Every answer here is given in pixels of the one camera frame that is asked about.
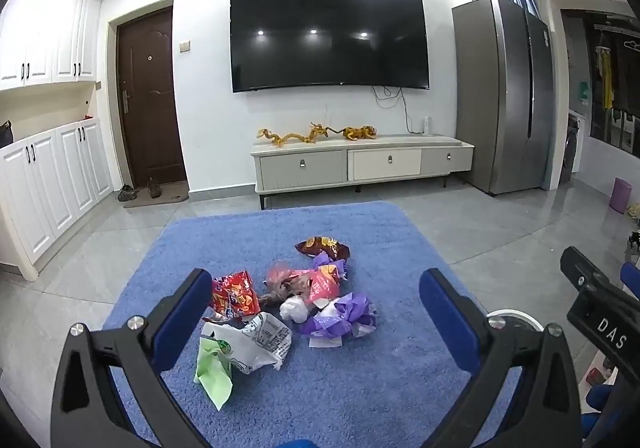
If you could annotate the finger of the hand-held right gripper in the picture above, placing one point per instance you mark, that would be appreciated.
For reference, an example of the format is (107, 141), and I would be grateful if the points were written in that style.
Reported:
(632, 280)
(580, 268)

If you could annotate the white lower cabinet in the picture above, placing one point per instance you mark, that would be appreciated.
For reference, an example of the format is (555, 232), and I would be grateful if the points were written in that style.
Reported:
(55, 178)

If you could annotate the long golden dragon figure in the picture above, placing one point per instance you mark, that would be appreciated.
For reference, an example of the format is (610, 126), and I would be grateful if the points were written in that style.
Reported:
(285, 137)

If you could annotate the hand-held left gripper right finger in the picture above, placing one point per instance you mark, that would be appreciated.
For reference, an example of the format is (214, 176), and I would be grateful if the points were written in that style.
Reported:
(442, 318)

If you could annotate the grey double-door refrigerator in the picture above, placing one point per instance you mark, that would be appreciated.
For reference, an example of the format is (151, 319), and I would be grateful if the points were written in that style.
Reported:
(500, 98)

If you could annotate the white bottle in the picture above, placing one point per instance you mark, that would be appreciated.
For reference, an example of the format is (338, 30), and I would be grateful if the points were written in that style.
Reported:
(427, 126)

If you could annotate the white tissue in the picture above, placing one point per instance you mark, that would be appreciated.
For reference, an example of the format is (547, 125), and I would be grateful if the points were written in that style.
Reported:
(295, 309)

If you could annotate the brown entrance door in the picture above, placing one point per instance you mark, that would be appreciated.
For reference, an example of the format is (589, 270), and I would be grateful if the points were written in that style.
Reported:
(150, 98)

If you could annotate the blue rug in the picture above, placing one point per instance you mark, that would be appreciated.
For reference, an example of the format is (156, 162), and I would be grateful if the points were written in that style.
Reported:
(350, 393)

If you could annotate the person's right hand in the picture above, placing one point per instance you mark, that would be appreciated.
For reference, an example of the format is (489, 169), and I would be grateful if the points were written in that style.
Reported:
(600, 403)

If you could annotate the white upper wall cabinet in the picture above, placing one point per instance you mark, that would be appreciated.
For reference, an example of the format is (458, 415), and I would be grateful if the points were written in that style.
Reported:
(45, 33)

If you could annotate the purple bucket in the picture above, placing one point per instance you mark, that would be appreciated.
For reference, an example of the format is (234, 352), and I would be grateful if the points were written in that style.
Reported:
(621, 195)

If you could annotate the golden tiger figure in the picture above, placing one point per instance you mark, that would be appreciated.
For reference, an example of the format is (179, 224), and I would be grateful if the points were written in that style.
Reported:
(359, 132)

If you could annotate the black wall television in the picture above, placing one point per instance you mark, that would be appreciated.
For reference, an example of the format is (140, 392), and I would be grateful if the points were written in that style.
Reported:
(330, 36)

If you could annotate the pink wrapper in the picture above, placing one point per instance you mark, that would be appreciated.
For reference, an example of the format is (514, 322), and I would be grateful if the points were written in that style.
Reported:
(280, 278)

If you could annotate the white printed plastic bag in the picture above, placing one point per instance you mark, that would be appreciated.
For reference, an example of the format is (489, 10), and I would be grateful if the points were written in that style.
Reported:
(260, 340)

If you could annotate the brown shoe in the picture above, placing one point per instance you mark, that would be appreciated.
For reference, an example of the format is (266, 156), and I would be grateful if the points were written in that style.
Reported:
(126, 193)
(153, 188)

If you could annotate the light green plastic bag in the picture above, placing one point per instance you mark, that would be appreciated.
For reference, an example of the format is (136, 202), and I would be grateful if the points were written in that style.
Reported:
(215, 378)

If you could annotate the white low table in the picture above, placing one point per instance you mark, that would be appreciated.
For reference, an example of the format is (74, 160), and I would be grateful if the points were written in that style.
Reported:
(597, 363)

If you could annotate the small golden dragon figure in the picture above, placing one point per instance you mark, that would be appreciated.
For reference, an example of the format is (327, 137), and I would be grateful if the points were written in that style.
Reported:
(319, 131)

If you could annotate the brown snack packet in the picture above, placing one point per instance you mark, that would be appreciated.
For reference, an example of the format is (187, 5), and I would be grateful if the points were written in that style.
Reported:
(320, 245)

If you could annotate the white round bin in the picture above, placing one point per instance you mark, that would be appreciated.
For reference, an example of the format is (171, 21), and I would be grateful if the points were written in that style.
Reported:
(515, 315)

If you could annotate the purple plastic bag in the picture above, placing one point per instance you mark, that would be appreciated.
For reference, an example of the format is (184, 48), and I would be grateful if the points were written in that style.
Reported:
(340, 320)

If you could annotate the red snack packet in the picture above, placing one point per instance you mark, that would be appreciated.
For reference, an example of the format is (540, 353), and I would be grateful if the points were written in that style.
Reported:
(232, 295)

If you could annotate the grey and white television cabinet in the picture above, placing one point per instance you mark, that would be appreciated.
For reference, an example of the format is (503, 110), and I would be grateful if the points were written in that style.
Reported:
(310, 166)

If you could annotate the small purple wrapper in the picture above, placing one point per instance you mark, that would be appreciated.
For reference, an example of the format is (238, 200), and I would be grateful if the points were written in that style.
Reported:
(330, 262)

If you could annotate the brown doormat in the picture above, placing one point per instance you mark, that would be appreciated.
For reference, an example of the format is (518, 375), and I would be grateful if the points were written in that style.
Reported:
(170, 198)

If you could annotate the dark handbag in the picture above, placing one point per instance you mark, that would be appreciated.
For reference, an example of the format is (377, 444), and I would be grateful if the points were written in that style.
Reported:
(5, 134)

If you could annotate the green wall sign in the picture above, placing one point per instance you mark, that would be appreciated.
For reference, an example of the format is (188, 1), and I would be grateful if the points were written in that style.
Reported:
(583, 91)

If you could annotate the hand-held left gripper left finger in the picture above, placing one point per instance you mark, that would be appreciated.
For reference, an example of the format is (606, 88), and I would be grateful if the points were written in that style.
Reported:
(186, 323)

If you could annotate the yellow hanging garment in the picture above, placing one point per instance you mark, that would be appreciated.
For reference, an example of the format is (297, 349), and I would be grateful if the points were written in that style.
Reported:
(607, 78)

